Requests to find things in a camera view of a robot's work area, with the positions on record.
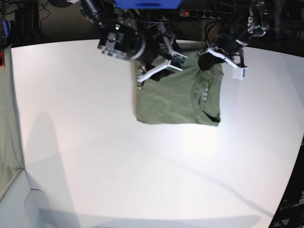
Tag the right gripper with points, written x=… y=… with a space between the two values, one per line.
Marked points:
x=155 y=61

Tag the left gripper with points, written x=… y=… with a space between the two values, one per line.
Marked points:
x=221 y=51

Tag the olive green t-shirt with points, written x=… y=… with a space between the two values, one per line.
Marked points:
x=191 y=96

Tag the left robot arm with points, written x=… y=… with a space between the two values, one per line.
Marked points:
x=250 y=21

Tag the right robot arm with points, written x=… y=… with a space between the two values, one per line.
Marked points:
x=137 y=31

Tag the black power strip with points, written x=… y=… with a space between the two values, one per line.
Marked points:
x=205 y=14

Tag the blue box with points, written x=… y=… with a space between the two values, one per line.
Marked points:
x=148 y=4

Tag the black case on floor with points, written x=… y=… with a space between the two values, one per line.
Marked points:
x=27 y=20

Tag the red black clamp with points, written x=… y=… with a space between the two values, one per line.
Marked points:
x=2 y=59

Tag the grey curtain cloth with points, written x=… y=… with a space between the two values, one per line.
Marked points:
x=11 y=156

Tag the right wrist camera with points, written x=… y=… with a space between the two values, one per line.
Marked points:
x=178 y=59

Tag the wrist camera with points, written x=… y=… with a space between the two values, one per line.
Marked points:
x=178 y=59
x=239 y=73

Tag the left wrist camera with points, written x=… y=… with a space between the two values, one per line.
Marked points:
x=239 y=73

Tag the blue handled tool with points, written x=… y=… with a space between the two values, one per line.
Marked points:
x=6 y=27

